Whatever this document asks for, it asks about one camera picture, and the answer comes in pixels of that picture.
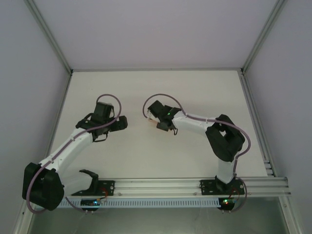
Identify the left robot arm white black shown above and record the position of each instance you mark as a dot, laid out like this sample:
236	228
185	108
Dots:
44	187

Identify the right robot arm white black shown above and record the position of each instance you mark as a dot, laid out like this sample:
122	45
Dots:
226	146

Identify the small circuit board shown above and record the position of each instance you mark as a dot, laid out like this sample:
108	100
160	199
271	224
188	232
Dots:
226	201
91	202

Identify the aluminium table side rail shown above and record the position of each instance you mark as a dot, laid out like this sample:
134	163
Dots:
257	122
60	109

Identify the aluminium mounting rail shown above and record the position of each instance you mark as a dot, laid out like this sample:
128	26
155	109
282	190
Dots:
156	186

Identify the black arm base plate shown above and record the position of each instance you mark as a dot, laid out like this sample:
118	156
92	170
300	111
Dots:
207	187
108	187

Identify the aluminium frame post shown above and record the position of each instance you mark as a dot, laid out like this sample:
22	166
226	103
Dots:
262	36
48	31

